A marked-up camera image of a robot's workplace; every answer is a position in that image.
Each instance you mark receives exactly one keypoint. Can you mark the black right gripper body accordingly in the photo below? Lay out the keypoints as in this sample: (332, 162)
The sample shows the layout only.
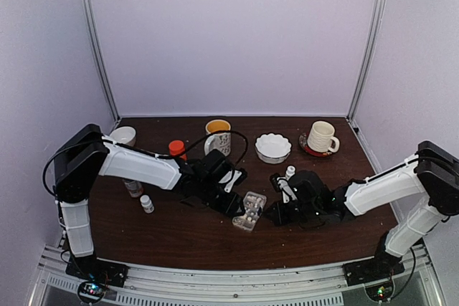
(308, 211)

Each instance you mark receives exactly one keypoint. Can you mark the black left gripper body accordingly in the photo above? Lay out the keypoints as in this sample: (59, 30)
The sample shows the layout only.
(211, 199)

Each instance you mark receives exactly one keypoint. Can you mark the orange pill bottle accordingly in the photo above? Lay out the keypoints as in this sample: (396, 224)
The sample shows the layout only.
(177, 148)

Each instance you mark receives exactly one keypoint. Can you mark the clear plastic pill organizer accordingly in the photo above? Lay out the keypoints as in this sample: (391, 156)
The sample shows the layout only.
(236, 220)

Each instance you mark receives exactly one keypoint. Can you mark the small white pill bottle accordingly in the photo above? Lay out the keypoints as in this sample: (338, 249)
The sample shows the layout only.
(147, 204)

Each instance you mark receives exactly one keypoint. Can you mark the grey-capped orange label bottle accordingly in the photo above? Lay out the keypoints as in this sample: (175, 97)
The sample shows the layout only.
(134, 188)

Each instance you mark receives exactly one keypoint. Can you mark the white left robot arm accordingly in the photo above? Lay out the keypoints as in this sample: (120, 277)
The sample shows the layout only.
(89, 154)

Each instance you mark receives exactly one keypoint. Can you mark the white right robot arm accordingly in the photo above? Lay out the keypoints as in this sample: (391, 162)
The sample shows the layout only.
(431, 172)

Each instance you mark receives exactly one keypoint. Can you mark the white pills in organizer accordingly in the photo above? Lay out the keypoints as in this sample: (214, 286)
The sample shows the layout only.
(252, 207)

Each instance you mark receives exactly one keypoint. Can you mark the yellow-lined patterned mug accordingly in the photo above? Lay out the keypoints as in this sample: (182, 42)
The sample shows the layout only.
(219, 137)

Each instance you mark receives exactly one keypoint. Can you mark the white ribbed cup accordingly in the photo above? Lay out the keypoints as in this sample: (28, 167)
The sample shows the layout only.
(322, 138)

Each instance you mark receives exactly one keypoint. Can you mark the red saucer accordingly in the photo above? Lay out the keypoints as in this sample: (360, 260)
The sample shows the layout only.
(303, 143)

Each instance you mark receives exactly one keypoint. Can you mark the white scalloped dish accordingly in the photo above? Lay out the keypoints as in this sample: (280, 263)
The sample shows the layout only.
(272, 148)

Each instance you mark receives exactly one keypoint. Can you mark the white ceramic bowl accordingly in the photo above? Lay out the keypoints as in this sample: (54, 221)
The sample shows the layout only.
(125, 135)

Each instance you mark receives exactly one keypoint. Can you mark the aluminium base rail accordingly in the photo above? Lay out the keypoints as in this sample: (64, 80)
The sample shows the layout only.
(315, 285)

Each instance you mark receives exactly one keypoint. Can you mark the aluminium frame post right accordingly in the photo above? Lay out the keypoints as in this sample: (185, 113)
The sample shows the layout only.
(371, 42)

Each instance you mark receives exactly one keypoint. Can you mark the aluminium frame post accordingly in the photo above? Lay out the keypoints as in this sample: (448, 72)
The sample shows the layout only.
(371, 42)
(99, 61)

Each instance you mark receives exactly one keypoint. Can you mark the aluminium frame post left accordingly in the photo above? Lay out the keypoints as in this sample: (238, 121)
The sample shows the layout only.
(99, 61)

